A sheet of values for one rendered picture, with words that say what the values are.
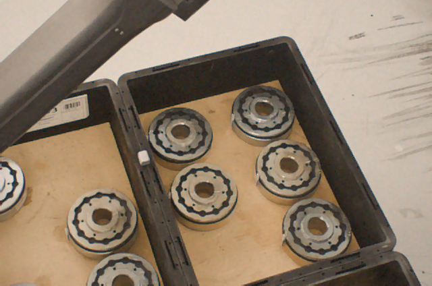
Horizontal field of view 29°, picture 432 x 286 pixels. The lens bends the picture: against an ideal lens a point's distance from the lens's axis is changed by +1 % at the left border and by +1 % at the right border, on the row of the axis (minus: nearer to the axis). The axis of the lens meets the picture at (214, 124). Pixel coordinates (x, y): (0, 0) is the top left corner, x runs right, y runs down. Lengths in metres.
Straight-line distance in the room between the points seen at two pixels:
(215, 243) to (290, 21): 0.59
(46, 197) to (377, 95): 0.67
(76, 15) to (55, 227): 0.59
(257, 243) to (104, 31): 0.62
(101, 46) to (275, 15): 0.99
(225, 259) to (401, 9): 0.74
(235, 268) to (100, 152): 0.29
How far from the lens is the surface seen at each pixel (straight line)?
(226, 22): 1.68
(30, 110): 0.78
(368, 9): 1.75
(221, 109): 1.39
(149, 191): 1.19
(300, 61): 1.34
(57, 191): 1.31
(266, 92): 1.38
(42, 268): 1.26
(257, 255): 1.26
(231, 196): 1.27
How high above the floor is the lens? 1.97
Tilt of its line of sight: 56 degrees down
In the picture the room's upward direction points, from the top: 7 degrees clockwise
